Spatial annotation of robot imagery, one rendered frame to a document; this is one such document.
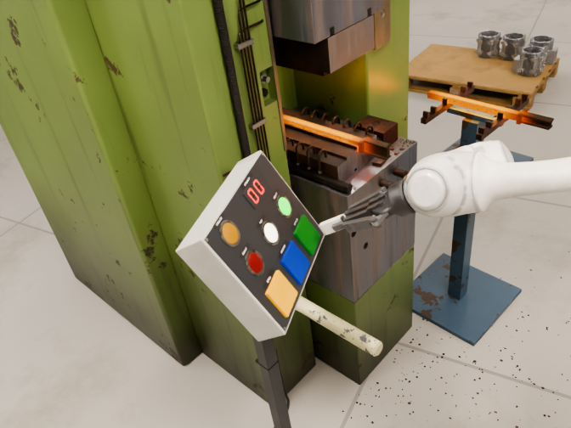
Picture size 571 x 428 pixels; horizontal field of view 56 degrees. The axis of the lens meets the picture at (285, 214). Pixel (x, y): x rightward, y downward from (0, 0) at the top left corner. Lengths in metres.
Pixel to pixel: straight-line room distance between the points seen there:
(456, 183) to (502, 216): 2.15
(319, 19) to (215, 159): 0.44
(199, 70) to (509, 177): 0.75
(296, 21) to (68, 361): 1.85
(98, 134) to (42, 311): 1.44
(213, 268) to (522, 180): 0.58
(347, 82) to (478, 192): 1.07
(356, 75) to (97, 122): 0.85
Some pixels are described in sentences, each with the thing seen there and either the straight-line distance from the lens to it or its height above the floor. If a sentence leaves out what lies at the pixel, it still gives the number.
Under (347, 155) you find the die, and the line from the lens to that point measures 1.62.
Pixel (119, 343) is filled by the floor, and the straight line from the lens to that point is 2.62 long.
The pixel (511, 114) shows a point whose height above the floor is 0.95.
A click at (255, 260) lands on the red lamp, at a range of 1.12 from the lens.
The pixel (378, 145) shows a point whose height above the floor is 1.02.
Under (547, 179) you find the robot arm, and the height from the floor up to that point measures 1.31.
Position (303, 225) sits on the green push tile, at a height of 1.03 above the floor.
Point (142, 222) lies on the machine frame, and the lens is 1.91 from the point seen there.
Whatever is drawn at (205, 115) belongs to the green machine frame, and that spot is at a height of 1.25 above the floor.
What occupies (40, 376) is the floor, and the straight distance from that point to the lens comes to 2.67.
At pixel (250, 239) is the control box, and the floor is 1.12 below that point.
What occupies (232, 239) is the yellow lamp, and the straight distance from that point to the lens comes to 1.09.
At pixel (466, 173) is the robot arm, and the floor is 1.32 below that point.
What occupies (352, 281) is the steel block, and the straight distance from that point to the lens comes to 1.79.
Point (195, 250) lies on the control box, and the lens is 1.06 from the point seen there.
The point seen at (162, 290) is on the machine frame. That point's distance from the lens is 2.10.
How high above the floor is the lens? 1.82
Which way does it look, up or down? 36 degrees down
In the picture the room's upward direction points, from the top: 9 degrees counter-clockwise
